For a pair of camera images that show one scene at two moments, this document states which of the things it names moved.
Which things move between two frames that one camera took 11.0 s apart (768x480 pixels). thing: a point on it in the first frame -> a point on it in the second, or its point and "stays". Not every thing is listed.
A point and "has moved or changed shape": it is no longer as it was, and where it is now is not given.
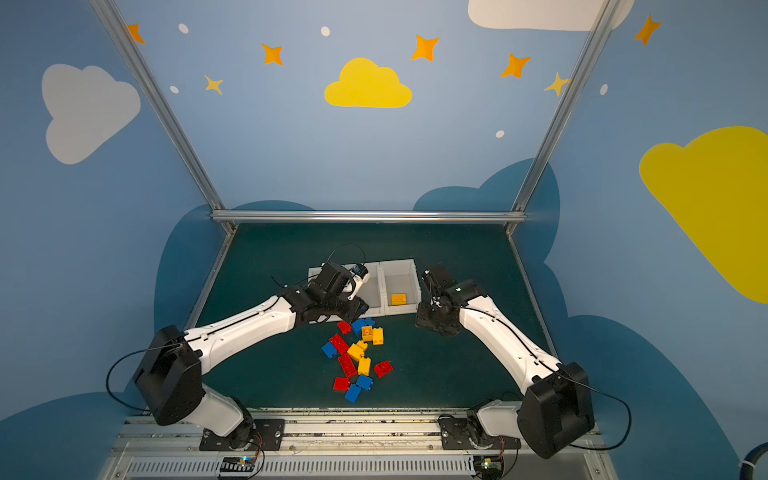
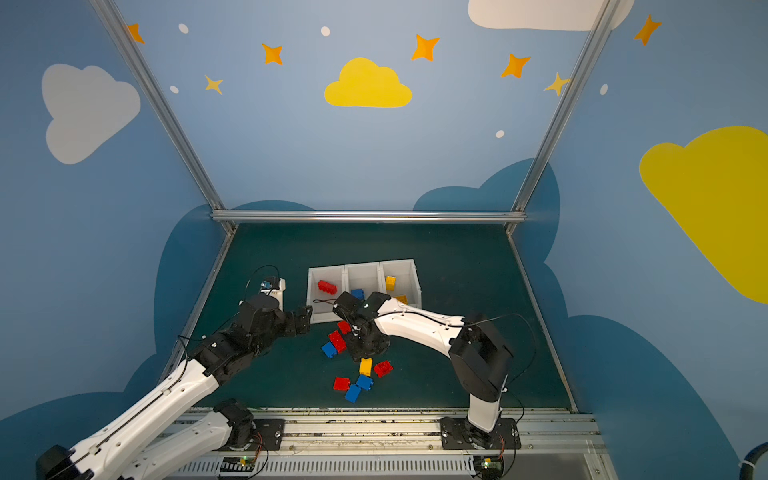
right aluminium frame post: (605, 14) stays
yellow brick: (364, 366) stays
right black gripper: (432, 318) -> (369, 339)
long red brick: (348, 366) has moved or changed shape
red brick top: (345, 327) stays
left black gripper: (346, 306) -> (299, 319)
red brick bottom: (341, 384) stays
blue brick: (365, 382) stays
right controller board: (490, 466) stays
